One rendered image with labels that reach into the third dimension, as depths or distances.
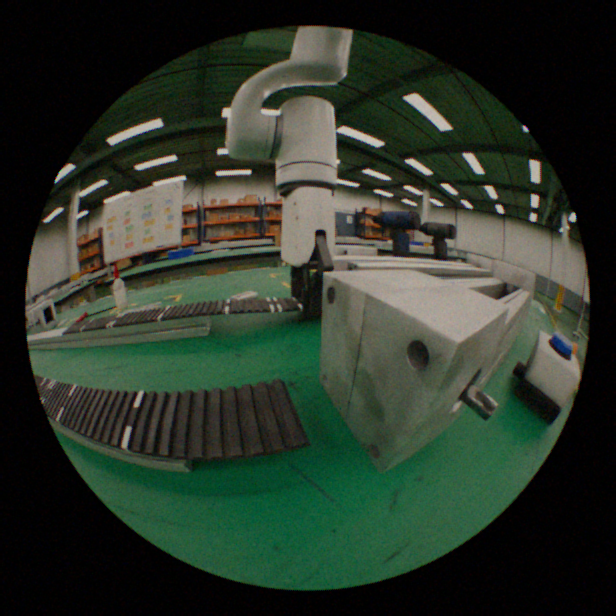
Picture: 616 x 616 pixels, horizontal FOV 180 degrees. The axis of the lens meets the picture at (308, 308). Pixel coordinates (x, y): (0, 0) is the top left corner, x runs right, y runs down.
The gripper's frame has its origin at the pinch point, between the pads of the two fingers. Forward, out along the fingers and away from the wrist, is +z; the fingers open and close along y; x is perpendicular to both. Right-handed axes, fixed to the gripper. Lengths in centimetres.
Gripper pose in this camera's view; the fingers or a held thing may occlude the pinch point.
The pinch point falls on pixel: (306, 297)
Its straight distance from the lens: 28.8
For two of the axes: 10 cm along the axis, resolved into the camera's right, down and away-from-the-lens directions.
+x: 9.4, -1.2, 3.1
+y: 3.3, 3.4, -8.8
